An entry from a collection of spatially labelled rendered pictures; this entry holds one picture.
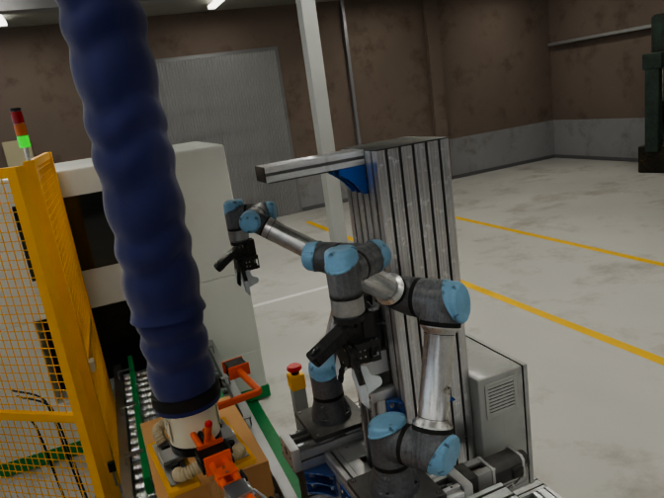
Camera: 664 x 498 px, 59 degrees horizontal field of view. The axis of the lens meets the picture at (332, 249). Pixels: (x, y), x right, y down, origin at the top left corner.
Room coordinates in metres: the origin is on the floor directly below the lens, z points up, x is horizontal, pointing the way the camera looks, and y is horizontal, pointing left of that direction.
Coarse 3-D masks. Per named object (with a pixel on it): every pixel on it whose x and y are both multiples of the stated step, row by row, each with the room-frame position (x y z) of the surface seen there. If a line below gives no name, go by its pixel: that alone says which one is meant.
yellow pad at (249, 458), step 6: (222, 420) 1.98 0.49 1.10; (222, 426) 1.94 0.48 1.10; (234, 432) 1.89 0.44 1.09; (240, 438) 1.85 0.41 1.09; (246, 450) 1.77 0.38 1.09; (246, 456) 1.73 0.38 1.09; (252, 456) 1.72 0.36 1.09; (234, 462) 1.70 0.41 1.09; (240, 462) 1.70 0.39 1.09; (246, 462) 1.70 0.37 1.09; (252, 462) 1.71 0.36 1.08; (240, 468) 1.69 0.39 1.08
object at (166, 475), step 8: (168, 440) 1.90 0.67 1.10; (152, 448) 1.87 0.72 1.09; (160, 448) 1.85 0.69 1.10; (152, 456) 1.81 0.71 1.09; (160, 464) 1.75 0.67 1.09; (168, 464) 1.74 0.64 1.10; (176, 464) 1.69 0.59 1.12; (184, 464) 1.73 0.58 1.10; (160, 472) 1.71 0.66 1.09; (168, 472) 1.69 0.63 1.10; (168, 480) 1.65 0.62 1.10; (192, 480) 1.64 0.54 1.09; (168, 488) 1.62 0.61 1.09; (176, 488) 1.61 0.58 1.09; (184, 488) 1.61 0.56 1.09; (192, 488) 1.62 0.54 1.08
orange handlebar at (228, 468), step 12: (240, 372) 2.12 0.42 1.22; (252, 384) 2.00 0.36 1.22; (240, 396) 1.92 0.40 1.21; (252, 396) 1.94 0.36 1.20; (192, 432) 1.72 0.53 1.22; (204, 432) 1.72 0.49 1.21; (216, 468) 1.49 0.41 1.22; (228, 468) 1.49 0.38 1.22; (216, 480) 1.48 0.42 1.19; (228, 480) 1.47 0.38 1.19
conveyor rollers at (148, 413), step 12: (144, 372) 3.80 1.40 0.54; (216, 372) 3.62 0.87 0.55; (144, 384) 3.61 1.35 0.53; (144, 396) 3.44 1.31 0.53; (132, 408) 3.27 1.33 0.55; (144, 408) 3.27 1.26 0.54; (132, 420) 3.16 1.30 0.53; (144, 420) 3.11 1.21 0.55; (132, 432) 2.99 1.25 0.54; (132, 444) 2.90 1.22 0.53; (132, 456) 2.74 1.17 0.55; (132, 468) 2.66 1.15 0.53; (144, 492) 2.41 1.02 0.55
